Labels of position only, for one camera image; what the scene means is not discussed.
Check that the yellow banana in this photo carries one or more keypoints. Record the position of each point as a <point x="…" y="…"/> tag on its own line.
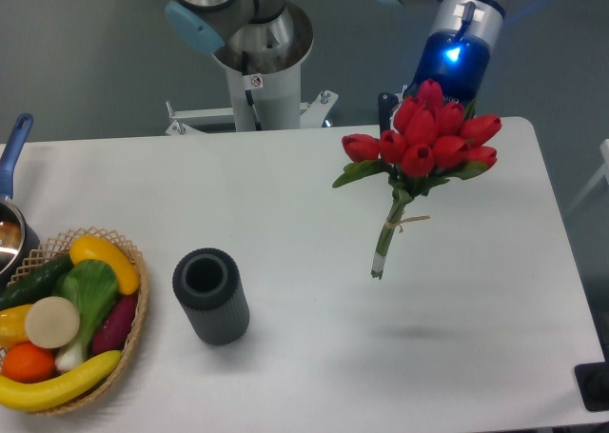
<point x="61" y="389"/>

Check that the red tulip bouquet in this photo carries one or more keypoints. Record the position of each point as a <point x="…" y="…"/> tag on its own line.
<point x="430" y="140"/>

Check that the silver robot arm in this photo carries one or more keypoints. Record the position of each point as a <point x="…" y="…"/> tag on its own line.
<point x="207" y="25"/>

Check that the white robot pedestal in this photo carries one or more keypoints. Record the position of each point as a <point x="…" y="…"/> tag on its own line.
<point x="263" y="64"/>

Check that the black device at table edge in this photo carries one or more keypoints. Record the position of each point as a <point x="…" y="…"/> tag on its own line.
<point x="592" y="381"/>

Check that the white chair frame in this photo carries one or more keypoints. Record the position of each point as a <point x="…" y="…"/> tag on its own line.
<point x="596" y="184"/>

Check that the orange fruit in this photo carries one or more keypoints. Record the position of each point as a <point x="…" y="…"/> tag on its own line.
<point x="28" y="364"/>

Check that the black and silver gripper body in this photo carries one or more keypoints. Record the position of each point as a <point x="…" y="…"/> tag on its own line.
<point x="458" y="48"/>

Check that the purple sweet potato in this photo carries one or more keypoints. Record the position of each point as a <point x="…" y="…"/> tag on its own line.
<point x="113" y="332"/>

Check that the woven wicker basket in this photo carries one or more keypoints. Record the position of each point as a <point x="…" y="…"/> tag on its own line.
<point x="58" y="246"/>

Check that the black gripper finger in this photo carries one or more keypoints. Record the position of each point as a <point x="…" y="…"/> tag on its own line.
<point x="386" y="104"/>

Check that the yellow bell pepper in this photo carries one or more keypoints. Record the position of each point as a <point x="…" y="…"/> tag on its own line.
<point x="12" y="326"/>

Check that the blue handled saucepan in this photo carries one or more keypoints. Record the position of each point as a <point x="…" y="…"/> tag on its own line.
<point x="18" y="239"/>

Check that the green bok choy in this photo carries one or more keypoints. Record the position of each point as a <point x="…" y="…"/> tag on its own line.
<point x="92" y="287"/>

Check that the green cucumber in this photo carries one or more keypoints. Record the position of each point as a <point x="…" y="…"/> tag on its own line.
<point x="37" y="284"/>

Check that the dark grey ribbed vase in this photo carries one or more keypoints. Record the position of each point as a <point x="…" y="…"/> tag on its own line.
<point x="207" y="284"/>

